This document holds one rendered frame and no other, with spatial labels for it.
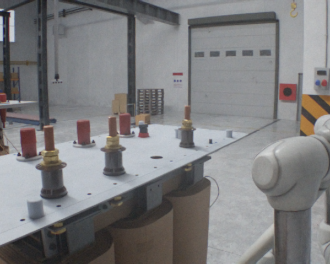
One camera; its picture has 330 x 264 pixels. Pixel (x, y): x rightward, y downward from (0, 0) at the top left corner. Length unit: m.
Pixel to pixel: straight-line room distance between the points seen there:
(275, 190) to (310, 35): 5.37
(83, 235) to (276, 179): 0.69
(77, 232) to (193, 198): 0.80
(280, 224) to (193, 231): 1.02
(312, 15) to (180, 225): 5.03
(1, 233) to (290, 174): 0.67
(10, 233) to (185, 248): 1.24
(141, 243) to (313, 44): 5.18
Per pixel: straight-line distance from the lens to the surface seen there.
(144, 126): 1.78
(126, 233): 1.33
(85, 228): 1.10
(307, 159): 0.76
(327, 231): 1.65
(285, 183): 0.72
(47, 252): 1.11
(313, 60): 5.94
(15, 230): 0.76
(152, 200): 1.38
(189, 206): 1.68
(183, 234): 1.75
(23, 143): 1.36
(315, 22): 6.03
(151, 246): 1.40
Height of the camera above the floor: 1.69
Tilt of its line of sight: 10 degrees down
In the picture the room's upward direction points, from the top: straight up
